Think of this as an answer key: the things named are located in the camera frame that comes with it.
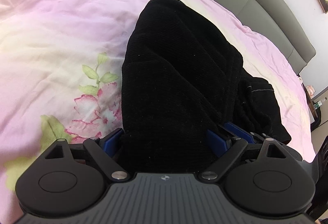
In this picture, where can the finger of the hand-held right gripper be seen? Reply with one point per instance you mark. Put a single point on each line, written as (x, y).
(238, 130)

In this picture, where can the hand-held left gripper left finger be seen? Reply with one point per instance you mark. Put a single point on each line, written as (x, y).
(112, 142)

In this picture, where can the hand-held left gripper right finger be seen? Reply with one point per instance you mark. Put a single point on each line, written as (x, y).
(217, 142)

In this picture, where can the black pants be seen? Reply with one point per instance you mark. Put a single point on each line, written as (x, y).
(179, 72)

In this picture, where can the pink tissue box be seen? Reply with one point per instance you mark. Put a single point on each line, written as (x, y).
(310, 90)

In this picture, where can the pink floral blanket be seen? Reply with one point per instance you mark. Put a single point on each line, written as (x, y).
(64, 34)

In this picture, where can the grey padded headboard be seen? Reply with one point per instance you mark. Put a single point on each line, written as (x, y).
(269, 8)

